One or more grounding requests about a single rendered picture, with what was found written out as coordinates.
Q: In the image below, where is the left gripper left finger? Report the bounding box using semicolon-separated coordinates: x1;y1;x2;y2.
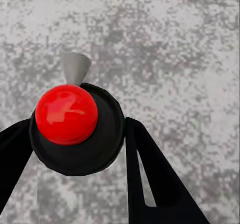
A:
0;118;33;215

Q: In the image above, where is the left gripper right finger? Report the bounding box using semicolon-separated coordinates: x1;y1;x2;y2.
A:
125;117;210;224

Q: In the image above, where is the insectifuge atomizer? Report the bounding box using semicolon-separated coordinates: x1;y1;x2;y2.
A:
29;53;126;176

